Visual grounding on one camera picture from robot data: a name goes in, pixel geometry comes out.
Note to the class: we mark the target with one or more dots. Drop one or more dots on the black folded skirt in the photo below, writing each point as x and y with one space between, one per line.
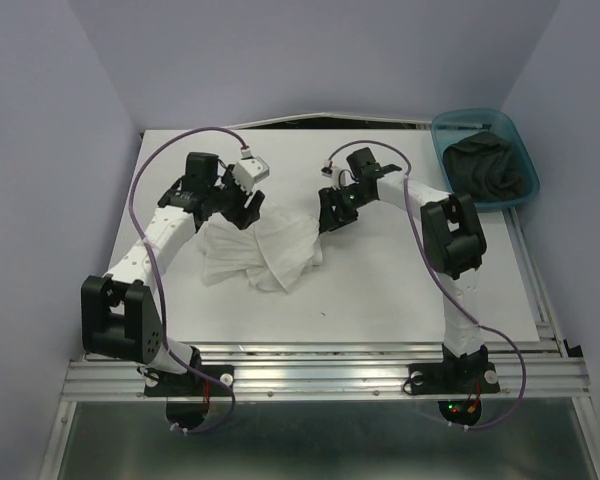
483 166

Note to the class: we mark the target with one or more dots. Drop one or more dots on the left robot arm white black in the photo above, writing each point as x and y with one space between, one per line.
119 315

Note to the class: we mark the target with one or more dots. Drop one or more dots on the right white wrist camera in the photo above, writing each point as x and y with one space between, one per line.
339 177

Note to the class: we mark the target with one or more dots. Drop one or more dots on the white pleated skirt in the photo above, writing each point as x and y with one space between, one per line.
272 253

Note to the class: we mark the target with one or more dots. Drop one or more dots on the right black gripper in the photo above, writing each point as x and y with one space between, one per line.
331 219

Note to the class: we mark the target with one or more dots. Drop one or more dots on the aluminium rail frame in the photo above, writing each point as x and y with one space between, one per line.
319 375

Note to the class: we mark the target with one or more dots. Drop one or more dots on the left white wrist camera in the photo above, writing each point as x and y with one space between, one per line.
248 172

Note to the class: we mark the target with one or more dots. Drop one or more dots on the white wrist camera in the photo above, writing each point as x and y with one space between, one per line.
248 172
339 177

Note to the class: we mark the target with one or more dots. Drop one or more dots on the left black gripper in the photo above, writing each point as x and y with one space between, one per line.
251 213

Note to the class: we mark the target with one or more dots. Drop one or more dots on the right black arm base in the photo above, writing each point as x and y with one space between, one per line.
461 381

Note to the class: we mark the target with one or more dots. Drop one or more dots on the teal plastic basket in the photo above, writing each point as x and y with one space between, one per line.
452 126

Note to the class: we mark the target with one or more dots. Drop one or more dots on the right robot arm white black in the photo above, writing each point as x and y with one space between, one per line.
446 227

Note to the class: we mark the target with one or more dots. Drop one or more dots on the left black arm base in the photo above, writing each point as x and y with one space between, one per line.
194 405

